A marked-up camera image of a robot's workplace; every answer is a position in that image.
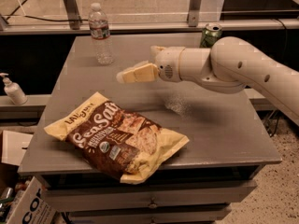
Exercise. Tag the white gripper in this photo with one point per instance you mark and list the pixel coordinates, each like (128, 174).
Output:
(168, 64)

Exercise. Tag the clear plastic water bottle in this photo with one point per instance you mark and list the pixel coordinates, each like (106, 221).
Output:
(100, 34)

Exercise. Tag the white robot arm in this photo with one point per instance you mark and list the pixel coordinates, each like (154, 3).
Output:
(229, 66)

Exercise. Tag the green soda can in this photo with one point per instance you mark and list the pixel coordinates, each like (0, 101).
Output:
(210, 35)

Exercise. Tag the white pump dispenser bottle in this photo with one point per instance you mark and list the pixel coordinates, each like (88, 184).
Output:
(13, 90)

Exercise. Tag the sea salt chips bag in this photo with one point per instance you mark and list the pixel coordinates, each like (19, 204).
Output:
(124, 145)

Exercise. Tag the grey drawer cabinet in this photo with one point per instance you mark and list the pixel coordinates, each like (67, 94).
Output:
(228, 143)

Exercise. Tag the white cardboard box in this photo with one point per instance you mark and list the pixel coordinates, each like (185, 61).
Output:
(31, 208)

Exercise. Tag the right metal railing post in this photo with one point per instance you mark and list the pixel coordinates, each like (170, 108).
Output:
(193, 13)

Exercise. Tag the metal railing post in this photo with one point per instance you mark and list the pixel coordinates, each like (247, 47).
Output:
(73, 16)
(193, 13)

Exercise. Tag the left metal railing post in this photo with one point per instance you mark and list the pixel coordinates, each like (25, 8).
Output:
(73, 16)

